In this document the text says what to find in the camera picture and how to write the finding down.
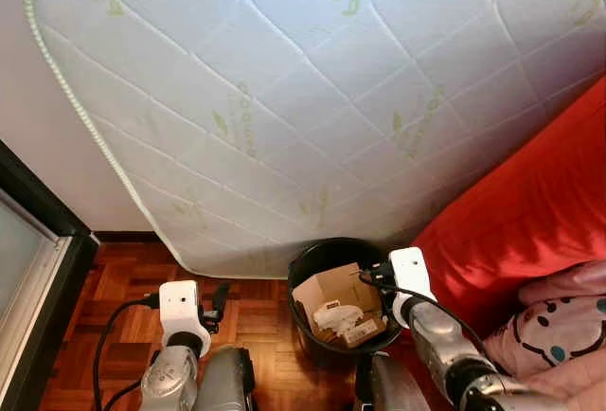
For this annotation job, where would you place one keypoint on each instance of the brown cardboard box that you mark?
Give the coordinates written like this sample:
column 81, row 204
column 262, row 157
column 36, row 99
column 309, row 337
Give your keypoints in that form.
column 331, row 288

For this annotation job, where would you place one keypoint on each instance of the red fabric cover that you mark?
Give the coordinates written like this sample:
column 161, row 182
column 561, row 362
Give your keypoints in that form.
column 530, row 212

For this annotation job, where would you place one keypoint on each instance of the silver robot right leg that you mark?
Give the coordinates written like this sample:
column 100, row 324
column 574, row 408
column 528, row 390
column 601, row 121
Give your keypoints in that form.
column 388, row 387

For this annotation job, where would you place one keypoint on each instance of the black glazed door frame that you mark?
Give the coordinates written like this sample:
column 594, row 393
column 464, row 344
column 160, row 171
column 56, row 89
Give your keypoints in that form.
column 57, row 335

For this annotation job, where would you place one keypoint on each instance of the black round trash bin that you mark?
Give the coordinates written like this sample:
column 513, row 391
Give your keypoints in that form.
column 301, row 312

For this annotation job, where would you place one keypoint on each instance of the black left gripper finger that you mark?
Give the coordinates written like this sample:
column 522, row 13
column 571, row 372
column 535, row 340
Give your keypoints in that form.
column 221, row 297

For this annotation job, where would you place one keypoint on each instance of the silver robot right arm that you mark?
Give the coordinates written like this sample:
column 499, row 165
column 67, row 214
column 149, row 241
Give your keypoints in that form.
column 445, row 345

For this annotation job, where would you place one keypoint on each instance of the white crumpled paper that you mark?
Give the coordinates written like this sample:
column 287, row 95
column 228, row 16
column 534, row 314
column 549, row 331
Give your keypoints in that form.
column 336, row 316

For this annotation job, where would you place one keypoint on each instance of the white quilted mattress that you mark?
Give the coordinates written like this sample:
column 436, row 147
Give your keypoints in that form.
column 284, row 98

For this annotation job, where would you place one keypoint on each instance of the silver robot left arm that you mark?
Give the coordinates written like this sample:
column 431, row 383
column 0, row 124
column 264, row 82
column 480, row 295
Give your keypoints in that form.
column 170, row 378

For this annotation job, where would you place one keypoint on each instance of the pink cartoon print blanket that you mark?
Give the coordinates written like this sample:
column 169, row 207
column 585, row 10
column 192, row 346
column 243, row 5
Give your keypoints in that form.
column 559, row 335

